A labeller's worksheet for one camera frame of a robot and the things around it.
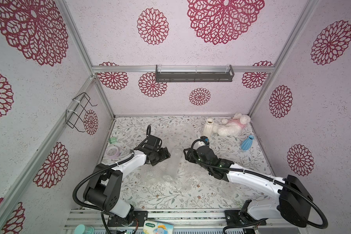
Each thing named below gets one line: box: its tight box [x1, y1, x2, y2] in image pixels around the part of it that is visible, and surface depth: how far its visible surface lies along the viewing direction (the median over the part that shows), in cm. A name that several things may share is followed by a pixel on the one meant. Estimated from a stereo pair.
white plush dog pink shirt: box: [213, 113, 252, 137], surface depth 102 cm
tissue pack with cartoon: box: [142, 220, 175, 234], surface depth 68 cm
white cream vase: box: [203, 117, 215, 138], surface depth 97 cm
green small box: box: [108, 136, 117, 145], surface depth 106 cm
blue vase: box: [240, 135, 255, 151], surface depth 97 cm
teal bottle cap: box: [74, 223, 95, 234], surface depth 67 cm
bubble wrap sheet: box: [140, 147, 194, 191], surface depth 87 cm
